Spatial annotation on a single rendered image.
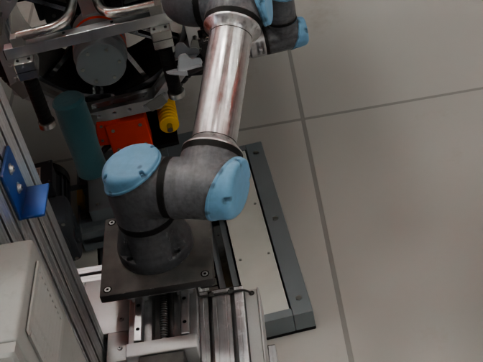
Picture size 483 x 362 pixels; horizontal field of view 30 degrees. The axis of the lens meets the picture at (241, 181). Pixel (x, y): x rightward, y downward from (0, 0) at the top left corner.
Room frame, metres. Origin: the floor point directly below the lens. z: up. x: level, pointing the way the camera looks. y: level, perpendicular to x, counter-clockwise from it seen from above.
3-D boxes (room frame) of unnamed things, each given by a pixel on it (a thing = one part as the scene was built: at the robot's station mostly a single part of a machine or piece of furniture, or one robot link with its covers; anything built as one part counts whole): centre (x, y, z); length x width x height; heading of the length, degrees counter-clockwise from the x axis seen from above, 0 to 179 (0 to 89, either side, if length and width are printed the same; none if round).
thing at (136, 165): (1.32, 0.19, 0.98); 0.13 x 0.12 x 0.14; 70
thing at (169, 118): (2.28, 0.17, 0.51); 0.29 x 0.06 x 0.06; 2
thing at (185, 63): (1.92, 0.08, 0.85); 0.09 x 0.03 x 0.06; 100
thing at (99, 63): (2.10, 0.29, 0.85); 0.21 x 0.14 x 0.14; 2
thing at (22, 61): (1.96, 0.46, 0.93); 0.09 x 0.05 x 0.05; 2
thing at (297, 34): (1.95, -0.19, 0.85); 0.11 x 0.08 x 0.09; 92
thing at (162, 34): (1.97, 0.12, 0.93); 0.09 x 0.05 x 0.05; 2
